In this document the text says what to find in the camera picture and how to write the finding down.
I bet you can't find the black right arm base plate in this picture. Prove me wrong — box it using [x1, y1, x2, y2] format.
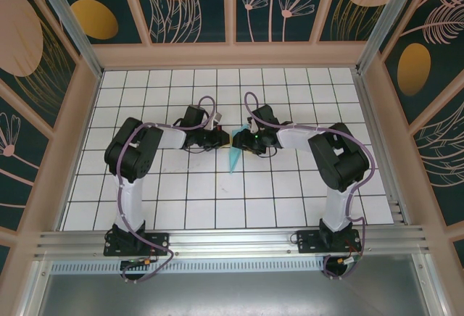
[296, 229, 362, 255]

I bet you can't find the perforated metal cable tray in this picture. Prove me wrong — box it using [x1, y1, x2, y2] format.
[49, 259, 329, 274]

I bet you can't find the long aluminium mounting rail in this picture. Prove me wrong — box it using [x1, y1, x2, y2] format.
[34, 225, 431, 259]

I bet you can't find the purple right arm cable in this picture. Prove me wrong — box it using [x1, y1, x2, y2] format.
[243, 91, 376, 281]

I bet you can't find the aluminium side rail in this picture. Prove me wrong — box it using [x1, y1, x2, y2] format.
[353, 71, 413, 227]

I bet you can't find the aluminium corner post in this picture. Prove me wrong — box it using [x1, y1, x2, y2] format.
[356, 0, 435, 75]
[29, 0, 104, 78]

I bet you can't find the grey metal sheet panel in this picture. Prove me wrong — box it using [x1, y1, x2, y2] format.
[36, 271, 434, 316]

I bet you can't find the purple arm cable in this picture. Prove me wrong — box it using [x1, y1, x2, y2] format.
[116, 95, 218, 285]
[243, 91, 376, 281]

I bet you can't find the light blue cloth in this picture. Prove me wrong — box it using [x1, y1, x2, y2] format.
[227, 123, 251, 175]

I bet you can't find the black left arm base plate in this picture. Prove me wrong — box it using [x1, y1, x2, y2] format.
[104, 231, 170, 257]

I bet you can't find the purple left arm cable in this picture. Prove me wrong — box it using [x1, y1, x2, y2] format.
[116, 95, 218, 285]

